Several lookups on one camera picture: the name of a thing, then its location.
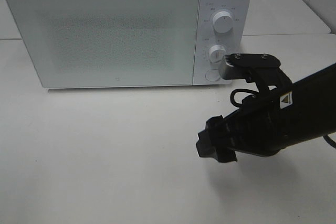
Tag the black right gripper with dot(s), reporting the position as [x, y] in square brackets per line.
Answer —
[251, 129]

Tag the white microwave knob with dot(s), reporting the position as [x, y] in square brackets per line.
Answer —
[216, 53]
[222, 21]

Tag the white microwave door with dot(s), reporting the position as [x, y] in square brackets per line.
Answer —
[109, 43]

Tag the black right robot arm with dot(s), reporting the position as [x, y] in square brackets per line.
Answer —
[307, 109]

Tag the round white door button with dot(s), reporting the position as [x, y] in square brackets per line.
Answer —
[212, 75]

